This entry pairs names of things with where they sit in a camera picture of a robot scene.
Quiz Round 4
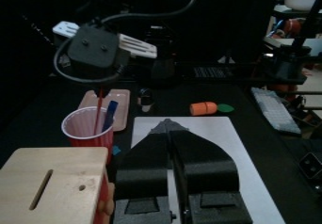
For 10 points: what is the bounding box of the white bowl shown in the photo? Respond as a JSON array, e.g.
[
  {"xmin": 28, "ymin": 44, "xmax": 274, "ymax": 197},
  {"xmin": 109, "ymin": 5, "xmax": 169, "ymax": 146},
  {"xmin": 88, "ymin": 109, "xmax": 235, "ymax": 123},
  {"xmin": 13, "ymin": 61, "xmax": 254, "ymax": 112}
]
[{"xmin": 280, "ymin": 0, "xmax": 320, "ymax": 12}]

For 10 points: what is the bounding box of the red toy knife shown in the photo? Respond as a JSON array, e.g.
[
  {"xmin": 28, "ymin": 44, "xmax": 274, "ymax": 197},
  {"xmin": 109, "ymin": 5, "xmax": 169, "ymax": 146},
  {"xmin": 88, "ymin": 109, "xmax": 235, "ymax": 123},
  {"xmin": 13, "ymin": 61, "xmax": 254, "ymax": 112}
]
[{"xmin": 92, "ymin": 88, "xmax": 105, "ymax": 136}]

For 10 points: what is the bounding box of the wooden box with red drawer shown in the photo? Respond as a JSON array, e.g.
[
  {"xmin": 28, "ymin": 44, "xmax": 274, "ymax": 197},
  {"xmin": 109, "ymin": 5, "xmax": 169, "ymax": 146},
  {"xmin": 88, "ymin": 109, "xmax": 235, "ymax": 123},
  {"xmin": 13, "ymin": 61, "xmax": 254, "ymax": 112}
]
[{"xmin": 0, "ymin": 146, "xmax": 116, "ymax": 224}]

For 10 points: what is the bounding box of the green toy disc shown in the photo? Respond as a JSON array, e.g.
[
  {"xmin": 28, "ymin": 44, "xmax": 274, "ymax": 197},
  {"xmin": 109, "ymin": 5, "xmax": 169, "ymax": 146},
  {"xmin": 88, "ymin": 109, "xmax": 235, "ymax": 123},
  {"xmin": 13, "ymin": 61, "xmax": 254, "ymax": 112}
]
[{"xmin": 216, "ymin": 104, "xmax": 235, "ymax": 114}]

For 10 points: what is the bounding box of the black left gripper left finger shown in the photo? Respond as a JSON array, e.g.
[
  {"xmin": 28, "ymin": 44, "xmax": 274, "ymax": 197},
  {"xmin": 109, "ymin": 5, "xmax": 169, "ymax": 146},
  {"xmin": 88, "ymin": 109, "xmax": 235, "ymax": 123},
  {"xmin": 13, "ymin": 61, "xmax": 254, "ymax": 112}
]
[{"xmin": 113, "ymin": 119, "xmax": 171, "ymax": 224}]

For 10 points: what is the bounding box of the brown wooden board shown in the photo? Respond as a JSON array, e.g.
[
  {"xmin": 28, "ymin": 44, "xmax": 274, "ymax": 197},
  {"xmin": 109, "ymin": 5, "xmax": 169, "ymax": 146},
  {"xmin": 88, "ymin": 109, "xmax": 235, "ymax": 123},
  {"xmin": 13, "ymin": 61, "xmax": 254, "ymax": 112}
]
[{"xmin": 77, "ymin": 88, "xmax": 132, "ymax": 133}]

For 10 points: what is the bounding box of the white cutting board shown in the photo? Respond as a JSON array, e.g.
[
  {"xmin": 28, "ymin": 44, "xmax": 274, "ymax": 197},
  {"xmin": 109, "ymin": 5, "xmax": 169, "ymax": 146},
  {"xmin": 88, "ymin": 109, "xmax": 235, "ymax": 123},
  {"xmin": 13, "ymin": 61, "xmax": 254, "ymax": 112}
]
[{"xmin": 129, "ymin": 116, "xmax": 287, "ymax": 224}]

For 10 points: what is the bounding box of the orange toy cylinder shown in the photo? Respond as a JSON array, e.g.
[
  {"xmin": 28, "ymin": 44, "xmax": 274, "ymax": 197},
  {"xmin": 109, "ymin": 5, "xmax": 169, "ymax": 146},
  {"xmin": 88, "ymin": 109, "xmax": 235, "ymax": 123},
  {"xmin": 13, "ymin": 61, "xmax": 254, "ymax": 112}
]
[{"xmin": 188, "ymin": 101, "xmax": 219, "ymax": 117}]

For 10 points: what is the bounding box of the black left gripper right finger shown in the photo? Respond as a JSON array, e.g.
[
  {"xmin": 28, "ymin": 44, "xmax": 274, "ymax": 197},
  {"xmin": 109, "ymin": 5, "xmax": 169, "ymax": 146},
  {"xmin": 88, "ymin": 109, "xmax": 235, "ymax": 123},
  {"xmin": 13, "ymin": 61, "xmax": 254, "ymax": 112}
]
[{"xmin": 167, "ymin": 119, "xmax": 254, "ymax": 224}]

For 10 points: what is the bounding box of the small metal pail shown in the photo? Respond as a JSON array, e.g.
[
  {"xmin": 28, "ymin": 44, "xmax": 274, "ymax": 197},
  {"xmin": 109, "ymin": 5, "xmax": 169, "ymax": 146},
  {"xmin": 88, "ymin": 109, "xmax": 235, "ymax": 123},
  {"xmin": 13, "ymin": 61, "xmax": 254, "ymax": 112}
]
[{"xmin": 137, "ymin": 88, "xmax": 155, "ymax": 113}]

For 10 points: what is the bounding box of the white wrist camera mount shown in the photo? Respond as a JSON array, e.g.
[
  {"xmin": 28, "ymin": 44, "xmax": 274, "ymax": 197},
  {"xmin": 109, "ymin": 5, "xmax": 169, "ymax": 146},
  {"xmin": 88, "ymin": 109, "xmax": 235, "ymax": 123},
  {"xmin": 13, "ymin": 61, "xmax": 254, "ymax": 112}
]
[{"xmin": 52, "ymin": 20, "xmax": 159, "ymax": 60}]

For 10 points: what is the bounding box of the white computer keyboard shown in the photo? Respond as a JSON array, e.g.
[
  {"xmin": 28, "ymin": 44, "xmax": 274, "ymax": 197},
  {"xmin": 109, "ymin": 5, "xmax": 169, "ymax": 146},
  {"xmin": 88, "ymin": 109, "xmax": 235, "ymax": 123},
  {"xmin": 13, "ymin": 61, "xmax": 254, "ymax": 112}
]
[{"xmin": 250, "ymin": 87, "xmax": 302, "ymax": 136}]

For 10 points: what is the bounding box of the grey right wrist cable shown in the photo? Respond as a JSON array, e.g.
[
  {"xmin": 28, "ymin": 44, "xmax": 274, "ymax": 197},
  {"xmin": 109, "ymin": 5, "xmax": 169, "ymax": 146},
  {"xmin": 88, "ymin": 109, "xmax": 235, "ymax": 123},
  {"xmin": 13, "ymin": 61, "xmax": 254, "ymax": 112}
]
[{"xmin": 53, "ymin": 0, "xmax": 201, "ymax": 85}]

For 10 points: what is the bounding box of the black socket box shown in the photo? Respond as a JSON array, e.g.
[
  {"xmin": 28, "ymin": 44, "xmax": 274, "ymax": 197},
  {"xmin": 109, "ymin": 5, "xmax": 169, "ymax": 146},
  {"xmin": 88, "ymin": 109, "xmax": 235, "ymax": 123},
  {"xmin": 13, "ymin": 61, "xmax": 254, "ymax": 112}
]
[{"xmin": 298, "ymin": 152, "xmax": 322, "ymax": 179}]

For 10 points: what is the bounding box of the orange red background object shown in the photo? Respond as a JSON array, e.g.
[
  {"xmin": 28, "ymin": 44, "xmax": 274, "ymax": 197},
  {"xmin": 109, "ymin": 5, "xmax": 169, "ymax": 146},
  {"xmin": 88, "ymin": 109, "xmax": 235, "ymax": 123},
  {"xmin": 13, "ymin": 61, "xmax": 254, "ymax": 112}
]
[{"xmin": 283, "ymin": 18, "xmax": 304, "ymax": 37}]

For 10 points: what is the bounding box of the black stand with pole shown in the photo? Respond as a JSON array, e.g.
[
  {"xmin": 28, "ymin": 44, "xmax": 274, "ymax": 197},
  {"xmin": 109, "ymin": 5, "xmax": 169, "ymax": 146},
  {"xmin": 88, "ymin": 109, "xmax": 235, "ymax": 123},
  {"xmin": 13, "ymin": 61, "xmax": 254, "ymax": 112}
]
[{"xmin": 268, "ymin": 0, "xmax": 322, "ymax": 85}]

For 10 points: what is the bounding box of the red plastic cup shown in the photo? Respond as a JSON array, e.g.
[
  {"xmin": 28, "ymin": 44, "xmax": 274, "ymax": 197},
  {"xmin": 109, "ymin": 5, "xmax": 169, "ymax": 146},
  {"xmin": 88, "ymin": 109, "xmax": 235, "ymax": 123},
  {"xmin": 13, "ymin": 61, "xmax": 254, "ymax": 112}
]
[{"xmin": 60, "ymin": 105, "xmax": 116, "ymax": 167}]

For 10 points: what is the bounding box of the blue toy utensil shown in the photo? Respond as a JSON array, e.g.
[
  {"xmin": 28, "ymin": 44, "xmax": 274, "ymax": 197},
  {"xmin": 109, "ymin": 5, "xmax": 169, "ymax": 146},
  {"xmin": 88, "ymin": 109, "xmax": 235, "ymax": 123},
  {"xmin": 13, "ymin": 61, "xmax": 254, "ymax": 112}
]
[{"xmin": 100, "ymin": 100, "xmax": 119, "ymax": 134}]

